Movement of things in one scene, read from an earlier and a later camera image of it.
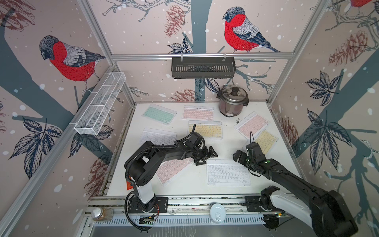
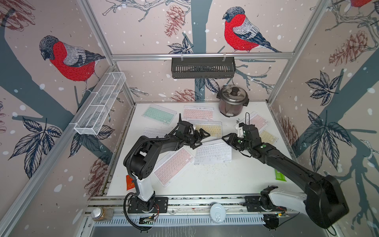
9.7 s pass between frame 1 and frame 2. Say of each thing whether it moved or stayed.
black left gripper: moved
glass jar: stayed
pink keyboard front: stayed
